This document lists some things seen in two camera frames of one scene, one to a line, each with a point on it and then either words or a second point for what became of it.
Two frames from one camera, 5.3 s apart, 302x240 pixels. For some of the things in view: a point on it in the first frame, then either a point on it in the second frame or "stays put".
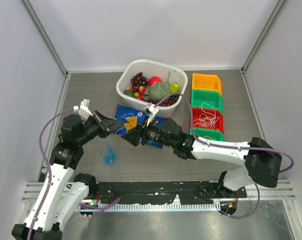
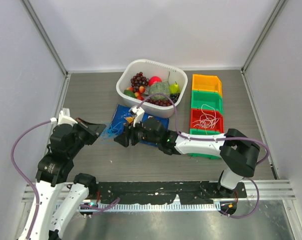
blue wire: x=108 y=158 -> x=112 y=130
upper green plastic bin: x=212 y=96 stays put
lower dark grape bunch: x=168 y=101 stays put
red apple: x=154 y=79 stays put
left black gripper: x=105 y=124 -> x=94 y=130
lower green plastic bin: x=208 y=133 stays put
